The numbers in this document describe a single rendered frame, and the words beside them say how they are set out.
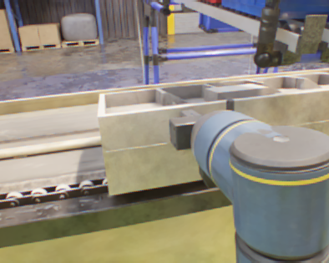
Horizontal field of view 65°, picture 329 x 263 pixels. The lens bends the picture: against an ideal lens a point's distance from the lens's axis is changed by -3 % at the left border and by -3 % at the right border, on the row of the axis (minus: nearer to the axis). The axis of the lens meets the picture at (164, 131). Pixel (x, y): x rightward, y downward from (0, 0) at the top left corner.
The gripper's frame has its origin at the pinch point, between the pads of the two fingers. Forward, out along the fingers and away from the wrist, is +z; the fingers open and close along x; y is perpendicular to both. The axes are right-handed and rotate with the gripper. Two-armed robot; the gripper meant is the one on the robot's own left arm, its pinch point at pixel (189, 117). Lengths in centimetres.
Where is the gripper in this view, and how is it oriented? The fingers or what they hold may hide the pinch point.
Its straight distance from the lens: 60.6
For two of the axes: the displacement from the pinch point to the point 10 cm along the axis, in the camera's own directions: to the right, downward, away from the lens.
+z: -2.1, -2.7, 9.4
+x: -9.7, 1.3, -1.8
